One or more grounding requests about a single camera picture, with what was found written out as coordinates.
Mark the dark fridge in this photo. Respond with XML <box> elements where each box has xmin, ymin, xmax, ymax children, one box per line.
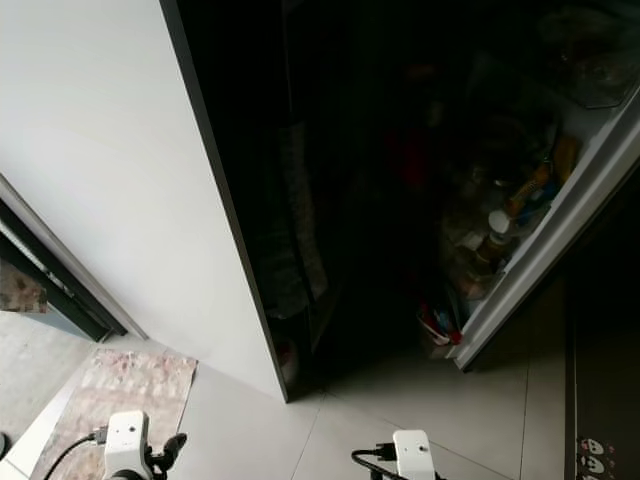
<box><xmin>160</xmin><ymin>0</ymin><xmax>640</xmax><ymax>404</ymax></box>

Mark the pink beige patterned rug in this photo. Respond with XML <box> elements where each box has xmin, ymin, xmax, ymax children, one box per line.
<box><xmin>32</xmin><ymin>347</ymin><xmax>199</xmax><ymax>480</ymax></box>

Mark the white floor threshold strip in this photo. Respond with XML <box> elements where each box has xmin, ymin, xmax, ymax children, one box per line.
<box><xmin>2</xmin><ymin>346</ymin><xmax>106</xmax><ymax>480</ymax></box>

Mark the brown patterned doormat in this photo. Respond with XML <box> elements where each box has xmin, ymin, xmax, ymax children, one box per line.
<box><xmin>0</xmin><ymin>262</ymin><xmax>51</xmax><ymax>314</ymax></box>

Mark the red snack packet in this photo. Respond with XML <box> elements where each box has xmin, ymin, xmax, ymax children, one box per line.
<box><xmin>418</xmin><ymin>303</ymin><xmax>465</xmax><ymax>351</ymax></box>

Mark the bottle with white cap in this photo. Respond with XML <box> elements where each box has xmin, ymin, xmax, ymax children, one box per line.
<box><xmin>475</xmin><ymin>208</ymin><xmax>514</xmax><ymax>267</ymax></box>

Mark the dark wooden cabinet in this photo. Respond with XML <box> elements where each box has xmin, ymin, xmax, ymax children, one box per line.
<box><xmin>564</xmin><ymin>280</ymin><xmax>640</xmax><ymax>480</ymax></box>

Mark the orange sauce bottle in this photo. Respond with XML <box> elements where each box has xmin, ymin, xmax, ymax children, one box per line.
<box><xmin>508</xmin><ymin>165</ymin><xmax>556</xmax><ymax>221</ymax></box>

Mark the yellow food packet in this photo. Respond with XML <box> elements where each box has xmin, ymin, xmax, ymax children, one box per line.
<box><xmin>552</xmin><ymin>135</ymin><xmax>582</xmax><ymax>182</ymax></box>

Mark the clear plastic container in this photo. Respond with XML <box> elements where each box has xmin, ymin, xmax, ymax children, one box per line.
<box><xmin>538</xmin><ymin>5</ymin><xmax>640</xmax><ymax>110</ymax></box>

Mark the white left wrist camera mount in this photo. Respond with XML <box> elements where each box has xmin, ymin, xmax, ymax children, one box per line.
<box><xmin>105</xmin><ymin>410</ymin><xmax>152</xmax><ymax>480</ymax></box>

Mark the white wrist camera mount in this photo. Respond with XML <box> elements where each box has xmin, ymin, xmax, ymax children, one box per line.
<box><xmin>105</xmin><ymin>410</ymin><xmax>152</xmax><ymax>480</ymax></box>
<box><xmin>392</xmin><ymin>430</ymin><xmax>437</xmax><ymax>480</ymax></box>

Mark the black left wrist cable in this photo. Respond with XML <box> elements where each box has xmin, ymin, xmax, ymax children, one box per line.
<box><xmin>68</xmin><ymin>427</ymin><xmax>109</xmax><ymax>480</ymax></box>

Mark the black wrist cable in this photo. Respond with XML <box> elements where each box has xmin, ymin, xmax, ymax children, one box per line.
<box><xmin>68</xmin><ymin>427</ymin><xmax>109</xmax><ymax>480</ymax></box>
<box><xmin>352</xmin><ymin>443</ymin><xmax>397</xmax><ymax>480</ymax></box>

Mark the dark sliding door frame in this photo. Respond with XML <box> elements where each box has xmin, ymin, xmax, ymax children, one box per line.
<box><xmin>0</xmin><ymin>178</ymin><xmax>146</xmax><ymax>343</ymax></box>

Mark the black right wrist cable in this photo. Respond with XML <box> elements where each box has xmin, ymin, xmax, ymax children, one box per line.
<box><xmin>352</xmin><ymin>443</ymin><xmax>397</xmax><ymax>480</ymax></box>

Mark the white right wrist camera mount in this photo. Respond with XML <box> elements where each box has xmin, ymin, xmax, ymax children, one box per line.
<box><xmin>392</xmin><ymin>430</ymin><xmax>437</xmax><ymax>480</ymax></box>

